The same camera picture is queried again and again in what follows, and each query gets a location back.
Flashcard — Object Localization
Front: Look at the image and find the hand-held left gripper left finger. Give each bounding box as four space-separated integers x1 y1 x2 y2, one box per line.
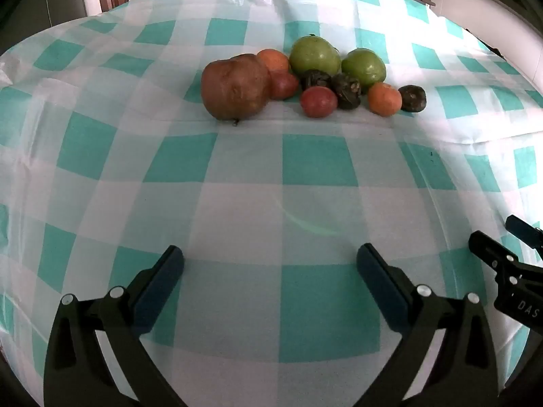
43 245 188 407

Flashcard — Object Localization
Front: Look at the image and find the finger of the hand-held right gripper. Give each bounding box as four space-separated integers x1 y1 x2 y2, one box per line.
468 231 522 290
505 215 543 252

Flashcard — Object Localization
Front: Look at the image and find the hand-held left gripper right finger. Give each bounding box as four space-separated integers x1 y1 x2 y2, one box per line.
356 243 504 407

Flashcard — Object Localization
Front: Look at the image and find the large green tomato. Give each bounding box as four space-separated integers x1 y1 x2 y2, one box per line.
289 35 342 79

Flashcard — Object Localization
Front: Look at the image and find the teal white checkered tablecloth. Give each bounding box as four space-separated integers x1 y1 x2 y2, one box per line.
0 0 543 407

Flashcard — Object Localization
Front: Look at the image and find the dark mangosteen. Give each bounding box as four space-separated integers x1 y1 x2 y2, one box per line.
399 85 427 113
299 69 334 92
331 73 362 110

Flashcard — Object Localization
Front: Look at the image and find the orange tangerine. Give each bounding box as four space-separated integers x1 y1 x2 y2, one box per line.
257 49 290 74
367 82 402 117

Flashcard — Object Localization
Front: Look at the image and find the red plum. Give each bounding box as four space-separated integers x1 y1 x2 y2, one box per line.
269 71 300 101
300 86 339 119

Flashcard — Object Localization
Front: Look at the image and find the brown red pomegranate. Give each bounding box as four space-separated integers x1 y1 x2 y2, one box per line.
201 53 272 126

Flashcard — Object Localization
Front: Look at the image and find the small green tomato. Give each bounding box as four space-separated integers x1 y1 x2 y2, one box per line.
341 48 387 89

